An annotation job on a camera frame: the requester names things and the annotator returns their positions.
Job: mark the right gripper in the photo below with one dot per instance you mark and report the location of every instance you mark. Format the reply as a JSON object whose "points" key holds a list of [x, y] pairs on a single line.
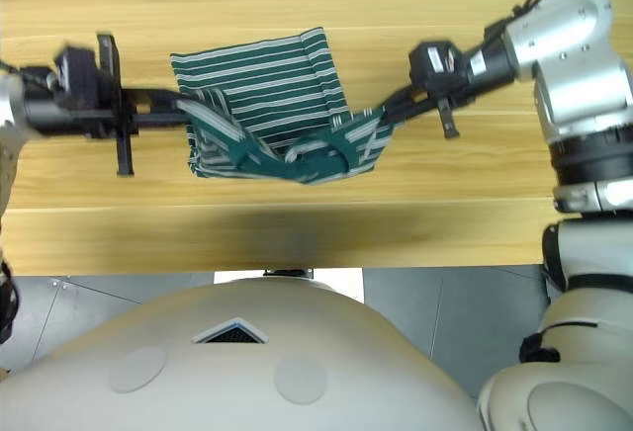
{"points": [[494, 60]]}

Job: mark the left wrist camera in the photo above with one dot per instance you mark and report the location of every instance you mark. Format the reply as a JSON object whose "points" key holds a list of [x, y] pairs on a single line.
{"points": [[79, 72]]}

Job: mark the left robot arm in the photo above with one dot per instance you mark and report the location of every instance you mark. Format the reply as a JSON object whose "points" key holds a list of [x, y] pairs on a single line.
{"points": [[7, 105]]}

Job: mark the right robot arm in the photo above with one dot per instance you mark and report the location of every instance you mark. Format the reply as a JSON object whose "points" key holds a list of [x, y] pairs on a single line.
{"points": [[578, 80]]}

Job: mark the green white striped T-shirt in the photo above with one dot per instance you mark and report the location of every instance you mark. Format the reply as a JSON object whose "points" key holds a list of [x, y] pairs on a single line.
{"points": [[277, 90]]}

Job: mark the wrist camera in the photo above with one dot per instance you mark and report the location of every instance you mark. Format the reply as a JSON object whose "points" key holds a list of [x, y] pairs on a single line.
{"points": [[435, 62], [79, 72]]}

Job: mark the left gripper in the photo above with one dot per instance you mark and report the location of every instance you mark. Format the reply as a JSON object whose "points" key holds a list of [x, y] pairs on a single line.
{"points": [[126, 139]]}

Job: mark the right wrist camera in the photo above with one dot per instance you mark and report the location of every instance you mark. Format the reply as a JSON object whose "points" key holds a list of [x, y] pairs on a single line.
{"points": [[435, 62]]}

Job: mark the robot body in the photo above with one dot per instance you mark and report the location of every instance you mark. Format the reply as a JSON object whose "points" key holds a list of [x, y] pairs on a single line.
{"points": [[237, 367]]}

